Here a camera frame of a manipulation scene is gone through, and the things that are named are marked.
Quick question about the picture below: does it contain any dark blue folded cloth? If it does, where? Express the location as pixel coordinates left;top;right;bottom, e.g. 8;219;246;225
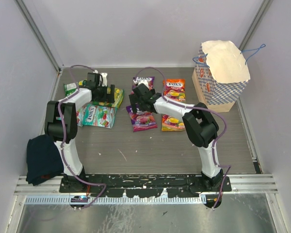
26;134;64;186

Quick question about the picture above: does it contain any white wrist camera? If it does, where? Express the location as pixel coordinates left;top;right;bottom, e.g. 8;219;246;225
133;80;149;88
93;70;108;86

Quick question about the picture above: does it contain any purple snack packet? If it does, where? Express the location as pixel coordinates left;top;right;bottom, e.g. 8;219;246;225
132;76;155;90
126;106;157;132

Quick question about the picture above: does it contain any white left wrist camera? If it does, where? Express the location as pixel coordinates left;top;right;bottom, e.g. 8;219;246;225
93;70;108;86

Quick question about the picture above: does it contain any green snack packet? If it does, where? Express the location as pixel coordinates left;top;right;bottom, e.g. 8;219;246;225
64;80;87;97
92;88;125;109

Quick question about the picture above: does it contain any orange snack packet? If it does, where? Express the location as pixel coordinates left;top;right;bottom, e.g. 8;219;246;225
163;79;186;102

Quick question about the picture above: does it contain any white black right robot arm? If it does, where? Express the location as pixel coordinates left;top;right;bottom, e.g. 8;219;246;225
129;83;223;191

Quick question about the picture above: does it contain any perforated cable duct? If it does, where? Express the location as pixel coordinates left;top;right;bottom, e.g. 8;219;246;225
25;195;206;205

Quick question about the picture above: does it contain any orange Fox's candy packet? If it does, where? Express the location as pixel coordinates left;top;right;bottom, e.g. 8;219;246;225
162;114;185;132

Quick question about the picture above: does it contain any checkered paper bag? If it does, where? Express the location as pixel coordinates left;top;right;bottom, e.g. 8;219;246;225
192;40;250;113

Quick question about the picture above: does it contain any teal mint candy packet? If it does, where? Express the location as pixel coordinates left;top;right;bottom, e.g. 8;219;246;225
82;104;117;129
76;106;85;127

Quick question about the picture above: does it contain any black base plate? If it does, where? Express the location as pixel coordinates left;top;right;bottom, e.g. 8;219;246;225
59;173;233;198

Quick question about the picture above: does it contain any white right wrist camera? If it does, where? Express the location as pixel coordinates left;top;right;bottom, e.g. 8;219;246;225
133;80;149;88

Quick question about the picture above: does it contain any blue bag handle cord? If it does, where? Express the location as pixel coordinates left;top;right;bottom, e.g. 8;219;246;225
193;53;210;68
240;43;267;66

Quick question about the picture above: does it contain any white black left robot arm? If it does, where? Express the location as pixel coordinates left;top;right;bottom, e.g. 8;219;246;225
45;70;115;192

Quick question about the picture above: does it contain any aluminium rail frame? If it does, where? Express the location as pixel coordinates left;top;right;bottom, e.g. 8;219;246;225
14;174;278;195

